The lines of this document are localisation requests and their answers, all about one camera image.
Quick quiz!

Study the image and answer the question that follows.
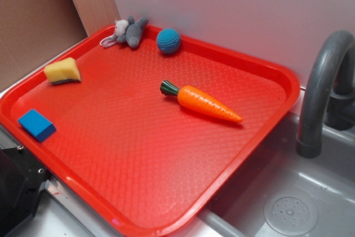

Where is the orange toy carrot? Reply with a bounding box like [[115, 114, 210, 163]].
[[160, 80, 243, 123]]

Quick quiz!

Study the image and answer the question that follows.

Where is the red plastic tray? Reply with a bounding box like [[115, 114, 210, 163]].
[[1, 26, 300, 236]]

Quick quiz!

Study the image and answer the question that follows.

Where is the blue knitted ball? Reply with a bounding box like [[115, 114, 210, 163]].
[[156, 28, 181, 54]]

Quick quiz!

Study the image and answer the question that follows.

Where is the grey plush bunny toy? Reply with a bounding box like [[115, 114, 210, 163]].
[[99, 16, 149, 49]]

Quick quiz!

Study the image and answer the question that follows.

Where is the yellow sponge wedge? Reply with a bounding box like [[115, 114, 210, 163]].
[[44, 57, 81, 84]]

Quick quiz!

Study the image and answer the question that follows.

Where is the grey toy sink basin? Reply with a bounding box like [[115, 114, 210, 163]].
[[194, 109, 355, 237]]

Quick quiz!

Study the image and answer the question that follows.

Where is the blue rectangular block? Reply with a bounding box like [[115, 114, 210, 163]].
[[18, 109, 56, 143]]

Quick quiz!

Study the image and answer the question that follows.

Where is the grey toy faucet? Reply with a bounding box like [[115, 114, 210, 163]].
[[296, 31, 354, 158]]

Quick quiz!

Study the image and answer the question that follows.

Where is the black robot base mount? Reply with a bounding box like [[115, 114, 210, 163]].
[[1, 148, 49, 236]]

